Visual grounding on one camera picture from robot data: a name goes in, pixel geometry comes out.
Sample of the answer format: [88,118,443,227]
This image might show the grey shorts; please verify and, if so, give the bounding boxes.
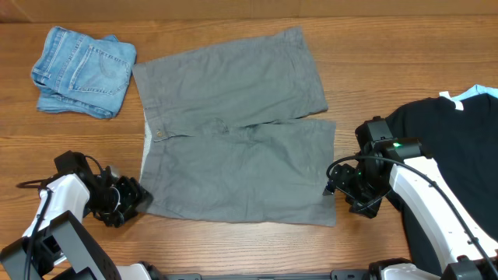
[133,27,336,226]

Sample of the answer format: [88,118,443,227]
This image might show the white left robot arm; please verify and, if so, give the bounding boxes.
[1,151,163,280]

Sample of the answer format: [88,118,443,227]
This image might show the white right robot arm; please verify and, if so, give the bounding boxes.
[324,117,497,279]

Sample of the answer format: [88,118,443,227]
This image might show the black t-shirt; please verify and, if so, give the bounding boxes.
[384,93,498,275]

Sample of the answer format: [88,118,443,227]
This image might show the folded blue denim jeans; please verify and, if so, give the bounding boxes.
[31,26,137,119]

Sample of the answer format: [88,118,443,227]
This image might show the light blue garment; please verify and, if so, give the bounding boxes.
[451,84,498,102]

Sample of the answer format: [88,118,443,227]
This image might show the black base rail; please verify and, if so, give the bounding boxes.
[163,269,370,280]

